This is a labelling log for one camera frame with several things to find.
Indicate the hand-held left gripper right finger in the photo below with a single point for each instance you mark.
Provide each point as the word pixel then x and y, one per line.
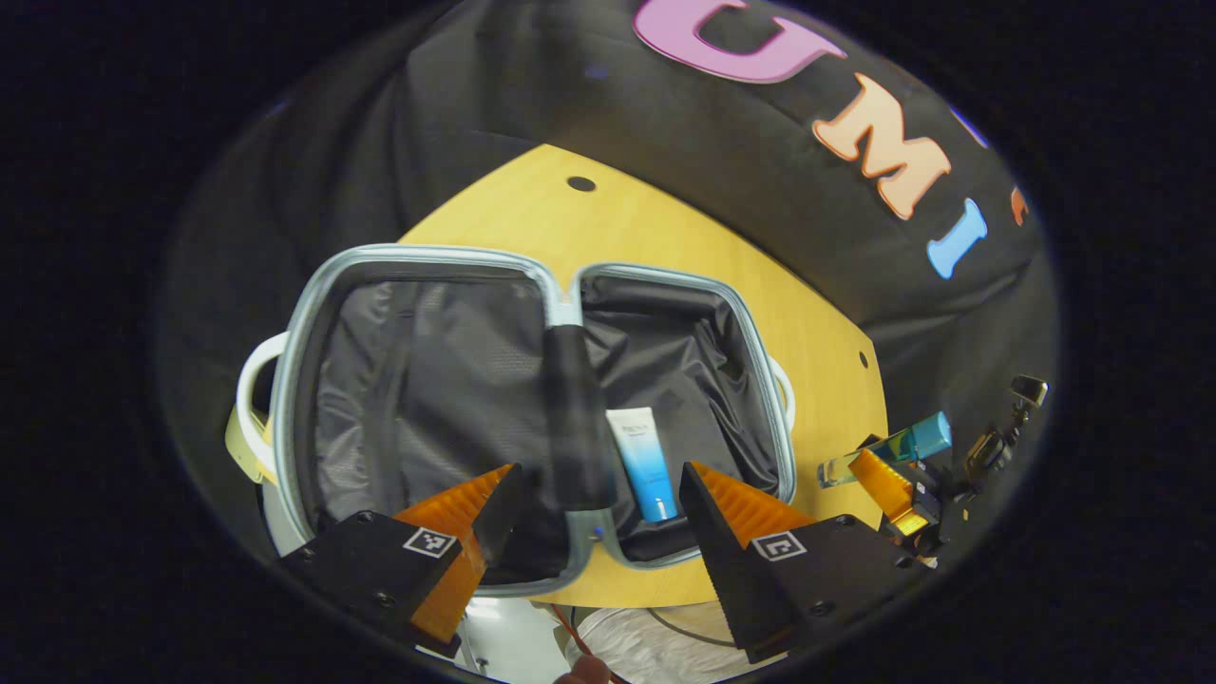
pixel 712 546

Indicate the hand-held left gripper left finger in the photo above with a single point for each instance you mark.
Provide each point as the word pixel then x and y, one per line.
pixel 499 513

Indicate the light blue suitcase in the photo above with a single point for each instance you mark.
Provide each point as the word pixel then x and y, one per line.
pixel 446 380

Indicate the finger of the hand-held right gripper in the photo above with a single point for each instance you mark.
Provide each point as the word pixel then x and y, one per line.
pixel 888 489

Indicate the silver crinkled cloth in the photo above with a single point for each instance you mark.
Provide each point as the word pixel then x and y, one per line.
pixel 655 655

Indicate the white and blue tube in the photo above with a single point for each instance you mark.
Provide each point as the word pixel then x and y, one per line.
pixel 641 456

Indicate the green bottle with blue cap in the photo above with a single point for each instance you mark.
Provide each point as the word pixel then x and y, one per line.
pixel 917 439

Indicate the black backdrop cloth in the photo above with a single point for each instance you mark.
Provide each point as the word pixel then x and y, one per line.
pixel 532 85

